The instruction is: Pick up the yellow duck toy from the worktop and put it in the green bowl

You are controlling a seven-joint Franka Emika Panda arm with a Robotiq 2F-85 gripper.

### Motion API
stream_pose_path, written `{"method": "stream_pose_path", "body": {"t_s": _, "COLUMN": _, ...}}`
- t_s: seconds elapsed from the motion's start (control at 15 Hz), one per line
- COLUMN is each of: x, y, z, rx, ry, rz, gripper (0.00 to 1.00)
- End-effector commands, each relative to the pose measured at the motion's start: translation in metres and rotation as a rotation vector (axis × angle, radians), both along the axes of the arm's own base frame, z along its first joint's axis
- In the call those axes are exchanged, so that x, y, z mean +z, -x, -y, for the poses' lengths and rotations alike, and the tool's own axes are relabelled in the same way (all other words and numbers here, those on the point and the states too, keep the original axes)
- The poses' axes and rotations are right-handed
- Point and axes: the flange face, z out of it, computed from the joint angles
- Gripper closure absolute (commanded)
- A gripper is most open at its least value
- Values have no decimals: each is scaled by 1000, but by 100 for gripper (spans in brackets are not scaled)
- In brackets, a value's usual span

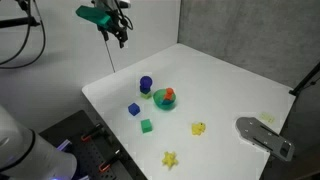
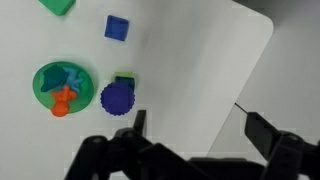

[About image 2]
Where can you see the blue cube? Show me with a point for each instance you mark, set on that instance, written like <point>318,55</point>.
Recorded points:
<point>116,28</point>

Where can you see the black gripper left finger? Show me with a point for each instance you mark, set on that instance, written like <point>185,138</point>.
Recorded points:
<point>140,121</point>

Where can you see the purple ridged ball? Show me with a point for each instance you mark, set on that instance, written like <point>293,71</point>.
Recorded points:
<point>117,99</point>

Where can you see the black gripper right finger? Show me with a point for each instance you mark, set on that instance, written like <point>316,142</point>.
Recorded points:
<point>263,133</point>

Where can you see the dark teal toy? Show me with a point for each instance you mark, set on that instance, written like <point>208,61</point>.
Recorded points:
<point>53,78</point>

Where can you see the green cube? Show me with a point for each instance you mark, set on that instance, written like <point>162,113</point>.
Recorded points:
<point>58,5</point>

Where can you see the dark blue block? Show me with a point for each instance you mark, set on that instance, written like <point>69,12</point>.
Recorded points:
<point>129,81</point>

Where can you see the green bowl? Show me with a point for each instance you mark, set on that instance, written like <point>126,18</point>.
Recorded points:
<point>86,90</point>

